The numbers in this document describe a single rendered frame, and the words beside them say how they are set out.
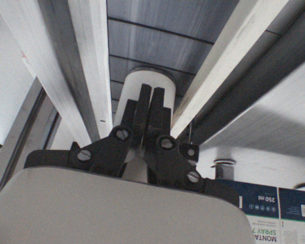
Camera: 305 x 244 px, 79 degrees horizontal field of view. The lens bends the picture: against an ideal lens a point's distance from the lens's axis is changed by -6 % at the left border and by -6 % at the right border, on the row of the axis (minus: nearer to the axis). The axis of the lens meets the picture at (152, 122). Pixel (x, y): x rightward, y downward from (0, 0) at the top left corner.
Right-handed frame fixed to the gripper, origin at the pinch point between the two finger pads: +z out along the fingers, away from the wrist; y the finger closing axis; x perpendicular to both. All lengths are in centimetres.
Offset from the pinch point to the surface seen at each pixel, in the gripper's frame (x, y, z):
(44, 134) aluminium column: -13.1, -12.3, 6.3
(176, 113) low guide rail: -3.6, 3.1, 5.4
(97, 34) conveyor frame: 2.2, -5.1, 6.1
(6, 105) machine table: -27.3, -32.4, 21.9
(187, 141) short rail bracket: -14.2, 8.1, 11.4
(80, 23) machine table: 0.4, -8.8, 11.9
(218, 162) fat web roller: -21.7, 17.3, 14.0
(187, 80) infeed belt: -0.6, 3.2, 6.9
